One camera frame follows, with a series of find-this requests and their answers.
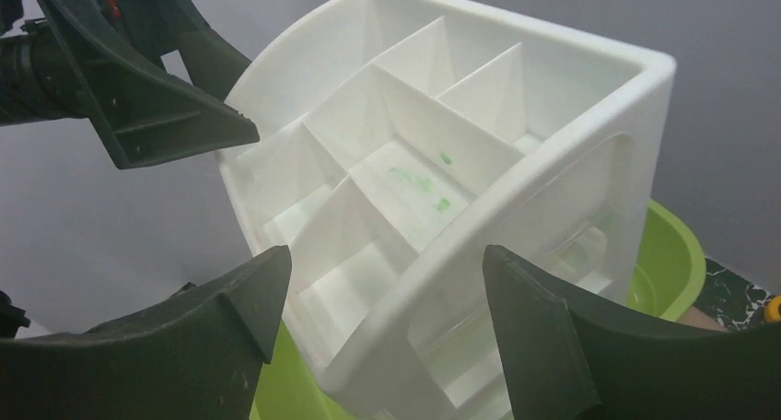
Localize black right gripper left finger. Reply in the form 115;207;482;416
1;246;292;419

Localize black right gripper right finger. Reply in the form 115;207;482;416
482;245;780;419

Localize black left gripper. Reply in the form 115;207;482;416
1;0;259;169

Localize lime green plastic basin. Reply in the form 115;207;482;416
249;201;705;419

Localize white divided organizer box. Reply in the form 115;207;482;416
217;0;677;419

